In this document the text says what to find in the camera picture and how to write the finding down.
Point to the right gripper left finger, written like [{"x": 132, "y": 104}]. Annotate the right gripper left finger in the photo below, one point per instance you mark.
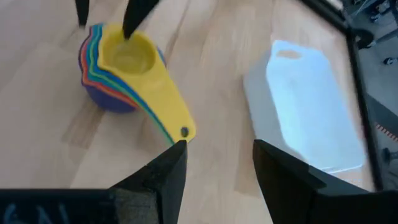
[{"x": 161, "y": 193}]

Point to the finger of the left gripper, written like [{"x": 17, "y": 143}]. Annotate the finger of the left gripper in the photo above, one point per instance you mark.
[
  {"x": 136, "y": 12},
  {"x": 82, "y": 12}
]

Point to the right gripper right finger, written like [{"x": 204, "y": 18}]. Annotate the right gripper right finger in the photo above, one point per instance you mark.
[{"x": 280, "y": 186}]

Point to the orange measuring cup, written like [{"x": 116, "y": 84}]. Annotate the orange measuring cup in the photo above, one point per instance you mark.
[{"x": 82, "y": 77}]

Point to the yellow measuring cup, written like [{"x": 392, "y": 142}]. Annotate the yellow measuring cup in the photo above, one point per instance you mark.
[{"x": 149, "y": 87}]

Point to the white plastic basket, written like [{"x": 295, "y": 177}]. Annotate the white plastic basket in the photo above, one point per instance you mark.
[{"x": 311, "y": 109}]

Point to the indigo measuring cup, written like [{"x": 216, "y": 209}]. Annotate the indigo measuring cup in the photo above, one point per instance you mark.
[{"x": 105, "y": 99}]

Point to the black chair base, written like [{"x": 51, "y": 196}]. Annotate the black chair base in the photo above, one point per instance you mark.
[{"x": 365, "y": 37}]

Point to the black aluminium table frame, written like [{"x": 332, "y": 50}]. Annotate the black aluminium table frame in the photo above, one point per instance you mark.
[{"x": 360, "y": 93}]

